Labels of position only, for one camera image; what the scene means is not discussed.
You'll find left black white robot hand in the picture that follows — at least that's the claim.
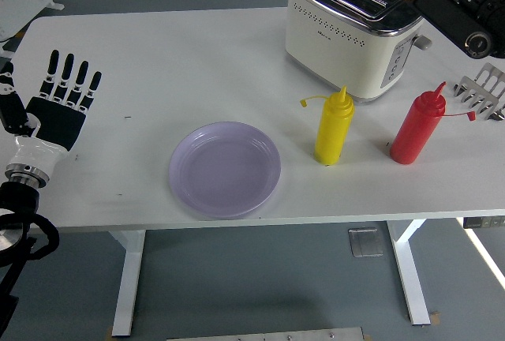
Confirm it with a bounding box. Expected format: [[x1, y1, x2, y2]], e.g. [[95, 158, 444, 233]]
[[0, 49, 103, 177]]

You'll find purple round plate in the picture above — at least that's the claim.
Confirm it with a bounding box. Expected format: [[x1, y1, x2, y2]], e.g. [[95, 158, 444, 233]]
[[167, 120, 282, 219]]

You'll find cream two-slot toaster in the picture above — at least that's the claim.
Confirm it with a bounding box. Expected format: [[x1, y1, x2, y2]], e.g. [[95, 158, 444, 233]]
[[285, 0, 434, 104]]

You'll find white table leg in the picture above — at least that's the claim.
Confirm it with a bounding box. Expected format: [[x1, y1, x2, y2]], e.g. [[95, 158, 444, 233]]
[[385, 219, 432, 326], [108, 229, 147, 337]]

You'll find yellow squeeze bottle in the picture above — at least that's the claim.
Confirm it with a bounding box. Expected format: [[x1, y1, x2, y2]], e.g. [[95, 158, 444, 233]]
[[300, 85, 356, 167]]

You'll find metal floor outlet cover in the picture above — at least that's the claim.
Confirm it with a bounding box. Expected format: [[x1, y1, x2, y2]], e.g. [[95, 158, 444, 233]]
[[347, 227, 384, 257]]

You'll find red squeeze bottle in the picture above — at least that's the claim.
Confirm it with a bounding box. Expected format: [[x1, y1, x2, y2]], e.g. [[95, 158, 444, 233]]
[[389, 81, 477, 166]]

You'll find silver metal toast rack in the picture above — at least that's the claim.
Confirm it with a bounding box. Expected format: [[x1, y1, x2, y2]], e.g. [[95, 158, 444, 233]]
[[452, 62, 505, 122]]

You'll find dark table control panel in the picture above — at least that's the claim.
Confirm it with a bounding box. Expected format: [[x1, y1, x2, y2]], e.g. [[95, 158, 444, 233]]
[[463, 217, 505, 230]]

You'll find grey metal base plate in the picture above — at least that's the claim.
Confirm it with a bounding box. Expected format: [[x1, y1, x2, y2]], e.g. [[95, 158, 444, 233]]
[[166, 327, 366, 341]]

